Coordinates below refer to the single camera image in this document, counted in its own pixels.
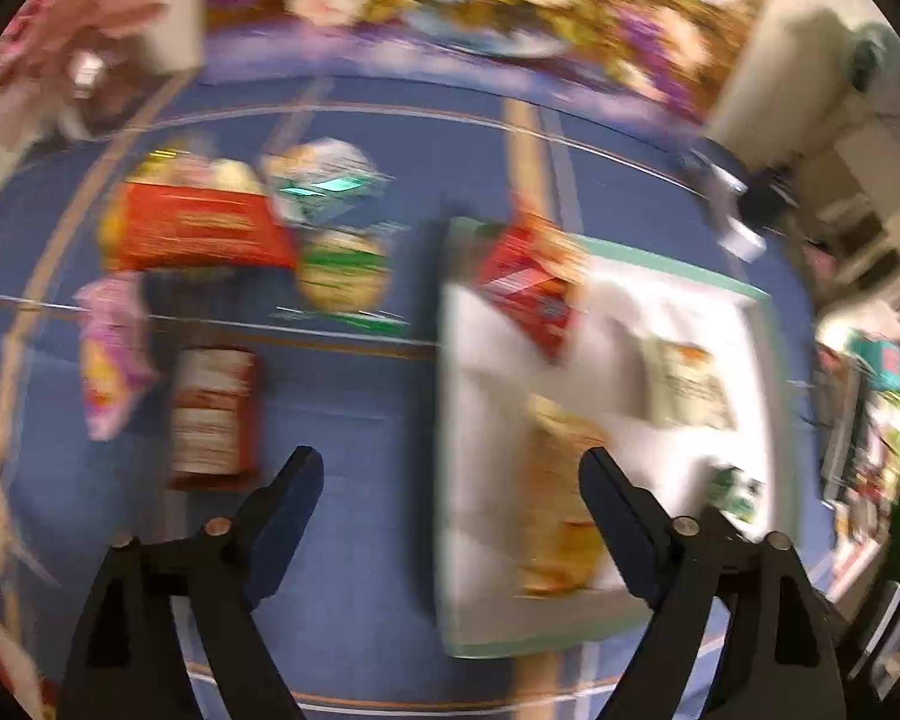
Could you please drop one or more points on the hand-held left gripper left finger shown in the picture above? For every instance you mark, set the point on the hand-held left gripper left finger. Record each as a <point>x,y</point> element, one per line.
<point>292,525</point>

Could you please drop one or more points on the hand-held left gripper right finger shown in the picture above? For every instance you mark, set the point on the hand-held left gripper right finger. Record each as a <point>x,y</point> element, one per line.
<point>622,540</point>

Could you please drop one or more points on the white tray with green rim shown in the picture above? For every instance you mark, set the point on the white tray with green rim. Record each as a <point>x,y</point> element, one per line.
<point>630,330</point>

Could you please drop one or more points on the large red snack bag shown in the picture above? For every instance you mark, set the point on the large red snack bag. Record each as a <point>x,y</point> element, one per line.
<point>195,229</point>

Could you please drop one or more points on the clear pastry bun packet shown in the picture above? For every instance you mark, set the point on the clear pastry bun packet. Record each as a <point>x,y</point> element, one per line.
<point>229,174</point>

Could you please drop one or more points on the orange snack packet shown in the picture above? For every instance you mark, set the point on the orange snack packet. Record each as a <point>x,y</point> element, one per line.
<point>562,495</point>

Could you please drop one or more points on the stack of magazines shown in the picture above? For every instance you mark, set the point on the stack of magazines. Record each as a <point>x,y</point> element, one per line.
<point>877,427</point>

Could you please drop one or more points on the small green snack packet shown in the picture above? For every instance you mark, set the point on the small green snack packet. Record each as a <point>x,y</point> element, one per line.
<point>735,493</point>

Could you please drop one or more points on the red and white snack box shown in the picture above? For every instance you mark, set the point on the red and white snack box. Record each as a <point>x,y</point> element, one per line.
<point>214,412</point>

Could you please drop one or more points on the blue checked tablecloth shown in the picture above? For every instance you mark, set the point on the blue checked tablecloth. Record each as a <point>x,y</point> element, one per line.
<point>390,405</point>

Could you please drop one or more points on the beige snack packet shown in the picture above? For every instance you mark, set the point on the beige snack packet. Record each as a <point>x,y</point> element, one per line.
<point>690,382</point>

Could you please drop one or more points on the pink snack packet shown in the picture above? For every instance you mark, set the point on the pink snack packet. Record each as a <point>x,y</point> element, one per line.
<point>112,360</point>

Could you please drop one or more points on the green and white snack packet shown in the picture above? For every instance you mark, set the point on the green and white snack packet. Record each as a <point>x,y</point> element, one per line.
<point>341,277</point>

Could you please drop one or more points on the red pointed snack packet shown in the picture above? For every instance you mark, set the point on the red pointed snack packet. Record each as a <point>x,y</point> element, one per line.
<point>529,285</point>

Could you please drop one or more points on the black and silver object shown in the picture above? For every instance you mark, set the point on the black and silver object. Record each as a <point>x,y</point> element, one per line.
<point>750,214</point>

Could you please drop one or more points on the pale green snack packet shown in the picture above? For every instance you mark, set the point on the pale green snack packet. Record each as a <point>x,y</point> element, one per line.
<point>322,180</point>

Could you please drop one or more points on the white cabinet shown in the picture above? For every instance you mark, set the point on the white cabinet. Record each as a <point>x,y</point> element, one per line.
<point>795,75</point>

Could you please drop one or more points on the pink wrapped flower bouquet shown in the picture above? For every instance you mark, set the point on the pink wrapped flower bouquet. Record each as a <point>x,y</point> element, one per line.
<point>60,22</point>

